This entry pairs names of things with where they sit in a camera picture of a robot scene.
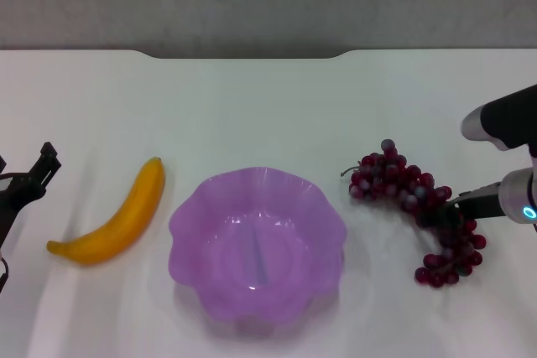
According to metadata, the yellow banana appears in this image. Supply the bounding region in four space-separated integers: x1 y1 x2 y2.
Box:
45 156 166 266

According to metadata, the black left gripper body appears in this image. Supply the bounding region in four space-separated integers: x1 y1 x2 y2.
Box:
0 171 46 250

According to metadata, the purple translucent scalloped bowl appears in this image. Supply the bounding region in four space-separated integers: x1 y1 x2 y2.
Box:
167 166 348 328

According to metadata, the dark red grape bunch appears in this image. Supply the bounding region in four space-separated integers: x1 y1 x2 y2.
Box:
340 138 487 290

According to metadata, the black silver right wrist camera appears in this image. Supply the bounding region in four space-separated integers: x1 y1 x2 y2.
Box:
460 84 537 152

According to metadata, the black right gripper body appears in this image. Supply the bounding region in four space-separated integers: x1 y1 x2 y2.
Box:
456 181 504 221

